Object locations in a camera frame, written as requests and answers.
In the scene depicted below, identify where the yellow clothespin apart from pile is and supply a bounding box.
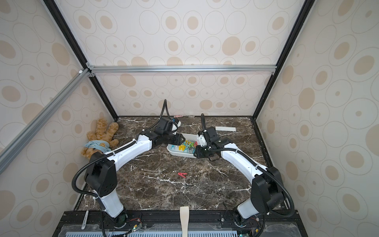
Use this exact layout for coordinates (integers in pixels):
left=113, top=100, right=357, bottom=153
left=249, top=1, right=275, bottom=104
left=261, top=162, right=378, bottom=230
left=179, top=144, right=188, bottom=152

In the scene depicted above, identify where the white plastic storage box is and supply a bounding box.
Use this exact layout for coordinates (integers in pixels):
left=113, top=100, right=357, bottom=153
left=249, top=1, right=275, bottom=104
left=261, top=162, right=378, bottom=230
left=167, top=133, right=199, bottom=158

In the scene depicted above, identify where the pink red clothespin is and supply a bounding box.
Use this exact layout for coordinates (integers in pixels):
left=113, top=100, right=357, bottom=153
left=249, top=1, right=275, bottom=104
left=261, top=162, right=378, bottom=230
left=178, top=172, right=187, bottom=178

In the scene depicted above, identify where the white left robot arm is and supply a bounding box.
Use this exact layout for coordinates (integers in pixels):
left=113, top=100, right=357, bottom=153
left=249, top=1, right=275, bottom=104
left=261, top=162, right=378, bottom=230
left=72, top=117, right=185, bottom=220

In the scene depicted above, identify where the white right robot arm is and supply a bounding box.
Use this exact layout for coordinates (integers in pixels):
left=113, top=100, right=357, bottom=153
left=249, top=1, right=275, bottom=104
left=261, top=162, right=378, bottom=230
left=194, top=127, right=295, bottom=222

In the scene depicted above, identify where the white paper strip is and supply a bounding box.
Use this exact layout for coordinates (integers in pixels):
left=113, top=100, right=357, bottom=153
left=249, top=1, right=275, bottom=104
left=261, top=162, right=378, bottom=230
left=215, top=126, right=236, bottom=132

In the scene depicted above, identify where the brown teddy bear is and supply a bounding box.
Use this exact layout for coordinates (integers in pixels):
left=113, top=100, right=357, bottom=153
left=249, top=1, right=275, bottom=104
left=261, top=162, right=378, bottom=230
left=81, top=117, right=119, bottom=160

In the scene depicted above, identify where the beige tape strip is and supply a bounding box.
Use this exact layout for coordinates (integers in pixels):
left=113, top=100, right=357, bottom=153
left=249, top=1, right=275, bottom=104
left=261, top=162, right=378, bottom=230
left=180, top=206, right=190, bottom=237

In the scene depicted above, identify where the horizontal aluminium rail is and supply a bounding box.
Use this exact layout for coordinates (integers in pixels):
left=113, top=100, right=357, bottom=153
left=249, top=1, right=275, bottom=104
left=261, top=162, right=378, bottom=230
left=89, top=65, right=276, bottom=73

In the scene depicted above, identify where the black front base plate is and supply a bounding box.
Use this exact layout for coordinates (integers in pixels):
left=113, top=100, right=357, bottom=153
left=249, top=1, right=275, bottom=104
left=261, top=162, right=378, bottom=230
left=53, top=210, right=307, bottom=237

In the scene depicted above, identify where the left diagonal aluminium rail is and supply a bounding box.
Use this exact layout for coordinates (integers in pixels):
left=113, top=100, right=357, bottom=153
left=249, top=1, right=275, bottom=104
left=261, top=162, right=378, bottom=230
left=1, top=69, right=90, bottom=173

